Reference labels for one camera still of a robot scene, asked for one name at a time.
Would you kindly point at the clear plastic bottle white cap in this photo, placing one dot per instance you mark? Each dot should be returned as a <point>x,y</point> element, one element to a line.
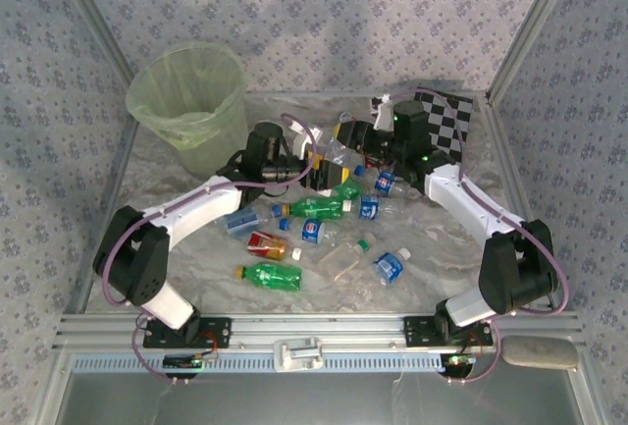
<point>343,152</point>

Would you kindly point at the blue label bottle white cap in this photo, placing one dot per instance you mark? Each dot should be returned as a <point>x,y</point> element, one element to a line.
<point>369,206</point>
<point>387,266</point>

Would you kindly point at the Pepsi bottle blue cap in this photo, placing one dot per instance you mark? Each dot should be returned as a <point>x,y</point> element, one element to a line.
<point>386,182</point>
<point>311,231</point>

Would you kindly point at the crushed blue label bottle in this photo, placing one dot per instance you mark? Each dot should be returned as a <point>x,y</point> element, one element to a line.
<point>243,221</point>

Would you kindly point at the clear bottle green cap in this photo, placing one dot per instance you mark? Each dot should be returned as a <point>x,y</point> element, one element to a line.
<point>343,258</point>

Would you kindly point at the red label bottle white cap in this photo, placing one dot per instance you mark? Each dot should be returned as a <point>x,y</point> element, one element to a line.
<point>265,244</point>

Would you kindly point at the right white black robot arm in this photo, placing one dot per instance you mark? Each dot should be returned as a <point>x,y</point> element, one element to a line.
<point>461,194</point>

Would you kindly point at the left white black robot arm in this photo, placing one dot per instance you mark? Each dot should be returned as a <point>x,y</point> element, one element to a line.
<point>196,204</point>

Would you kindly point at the translucent plastic waste bin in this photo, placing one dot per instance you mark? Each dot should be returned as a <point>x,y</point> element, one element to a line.
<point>221,121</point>

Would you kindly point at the green plastic bin liner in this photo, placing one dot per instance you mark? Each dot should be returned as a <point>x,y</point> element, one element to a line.
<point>162,96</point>

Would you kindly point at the black grey checkerboard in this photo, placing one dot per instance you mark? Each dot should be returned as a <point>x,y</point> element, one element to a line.
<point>456,121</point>

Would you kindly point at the grey metal latch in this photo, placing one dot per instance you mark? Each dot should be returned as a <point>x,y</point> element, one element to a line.
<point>297,354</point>

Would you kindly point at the grey oval pad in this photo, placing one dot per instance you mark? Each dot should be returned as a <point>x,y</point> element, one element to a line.
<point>539,352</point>

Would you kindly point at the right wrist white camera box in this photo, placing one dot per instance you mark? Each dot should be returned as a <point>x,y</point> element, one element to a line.
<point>382,113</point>

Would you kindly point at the aluminium side rail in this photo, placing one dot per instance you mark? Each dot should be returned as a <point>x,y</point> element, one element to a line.
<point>117,175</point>
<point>502,140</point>

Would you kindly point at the long aluminium mounting rail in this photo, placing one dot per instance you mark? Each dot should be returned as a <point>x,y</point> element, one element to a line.
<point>343,329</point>

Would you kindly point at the aluminium frame post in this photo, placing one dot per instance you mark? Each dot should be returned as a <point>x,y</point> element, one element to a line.
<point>94,17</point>
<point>538,17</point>

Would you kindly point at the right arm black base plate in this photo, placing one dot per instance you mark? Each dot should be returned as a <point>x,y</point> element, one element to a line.
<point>419,332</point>

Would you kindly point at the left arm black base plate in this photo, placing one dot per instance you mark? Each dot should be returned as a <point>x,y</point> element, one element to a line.
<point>216,332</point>

